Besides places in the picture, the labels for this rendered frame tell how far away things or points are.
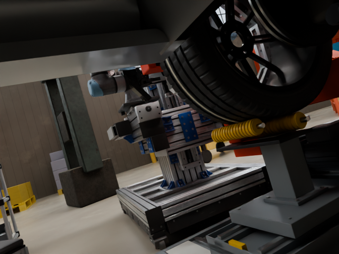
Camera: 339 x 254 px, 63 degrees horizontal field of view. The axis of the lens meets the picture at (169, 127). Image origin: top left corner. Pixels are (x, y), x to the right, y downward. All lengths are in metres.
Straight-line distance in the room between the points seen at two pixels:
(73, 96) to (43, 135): 4.26
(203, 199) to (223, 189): 0.14
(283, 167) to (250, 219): 0.21
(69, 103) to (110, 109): 4.36
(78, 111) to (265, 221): 3.33
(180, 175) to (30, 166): 6.61
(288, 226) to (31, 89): 7.97
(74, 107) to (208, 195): 2.77
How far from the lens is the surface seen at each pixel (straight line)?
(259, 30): 1.39
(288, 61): 1.24
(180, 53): 0.87
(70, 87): 4.06
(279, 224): 0.93
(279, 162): 1.04
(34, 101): 8.36
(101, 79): 1.20
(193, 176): 1.92
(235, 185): 1.68
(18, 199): 6.33
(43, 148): 8.16
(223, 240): 1.04
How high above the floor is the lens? 0.56
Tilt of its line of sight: 2 degrees up
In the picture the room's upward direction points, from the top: 16 degrees counter-clockwise
